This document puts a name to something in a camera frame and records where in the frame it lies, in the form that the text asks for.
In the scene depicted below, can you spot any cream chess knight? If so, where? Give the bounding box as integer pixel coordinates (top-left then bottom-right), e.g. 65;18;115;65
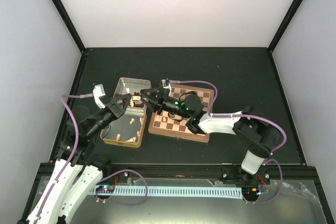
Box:
132;95;141;101

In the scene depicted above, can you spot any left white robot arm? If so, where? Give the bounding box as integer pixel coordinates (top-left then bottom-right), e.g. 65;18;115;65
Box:
18;92;132;223

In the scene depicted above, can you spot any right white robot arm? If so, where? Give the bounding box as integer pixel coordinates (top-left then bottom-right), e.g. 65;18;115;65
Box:
140;87;287;184

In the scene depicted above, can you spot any dark brown chess pieces pile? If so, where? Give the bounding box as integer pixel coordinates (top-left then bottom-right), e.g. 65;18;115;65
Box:
129;92;144;108

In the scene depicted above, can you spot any cream chess pieces pile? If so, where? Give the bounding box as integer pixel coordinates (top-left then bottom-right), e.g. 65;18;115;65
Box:
116;117;144;144

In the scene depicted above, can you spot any left small circuit board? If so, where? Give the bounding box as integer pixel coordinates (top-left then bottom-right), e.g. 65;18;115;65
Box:
96;185;114;194

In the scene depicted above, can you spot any small circuit board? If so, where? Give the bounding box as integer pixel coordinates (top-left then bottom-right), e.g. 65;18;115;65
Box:
246;187;269;195
96;185;114;194

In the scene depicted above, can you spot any right small circuit board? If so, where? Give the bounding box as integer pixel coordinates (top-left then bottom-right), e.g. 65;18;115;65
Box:
246;187;269;195

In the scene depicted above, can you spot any wooden chessboard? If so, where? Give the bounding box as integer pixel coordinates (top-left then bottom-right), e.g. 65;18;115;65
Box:
148;83;214;143

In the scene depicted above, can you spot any gold tin box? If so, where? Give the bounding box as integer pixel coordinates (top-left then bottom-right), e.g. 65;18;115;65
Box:
100;108;146;148

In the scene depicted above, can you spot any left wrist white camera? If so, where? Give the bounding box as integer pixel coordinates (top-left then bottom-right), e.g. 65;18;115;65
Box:
93;84;106;109

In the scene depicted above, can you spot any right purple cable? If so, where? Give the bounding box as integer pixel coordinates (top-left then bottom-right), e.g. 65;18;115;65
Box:
167;79;288;205

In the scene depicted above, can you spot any purple cable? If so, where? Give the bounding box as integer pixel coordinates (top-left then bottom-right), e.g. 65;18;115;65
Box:
36;93;98;224
167;79;288;205

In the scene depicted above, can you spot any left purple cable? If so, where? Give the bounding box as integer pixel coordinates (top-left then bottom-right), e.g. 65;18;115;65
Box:
36;93;98;224

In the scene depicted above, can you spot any light blue slotted cable duct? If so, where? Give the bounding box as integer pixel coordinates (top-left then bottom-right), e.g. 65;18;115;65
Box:
89;185;243;199

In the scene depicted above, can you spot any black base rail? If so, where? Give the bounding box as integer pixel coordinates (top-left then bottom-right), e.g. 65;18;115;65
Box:
103;163;319;186

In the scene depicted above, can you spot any left black frame post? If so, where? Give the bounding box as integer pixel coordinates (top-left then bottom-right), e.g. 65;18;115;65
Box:
51;0;86;53

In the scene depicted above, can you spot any black frame post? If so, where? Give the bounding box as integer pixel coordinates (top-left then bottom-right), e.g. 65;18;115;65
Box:
51;0;86;53
267;0;303;53

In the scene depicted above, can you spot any right black frame post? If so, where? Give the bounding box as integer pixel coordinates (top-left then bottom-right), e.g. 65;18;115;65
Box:
267;0;303;53

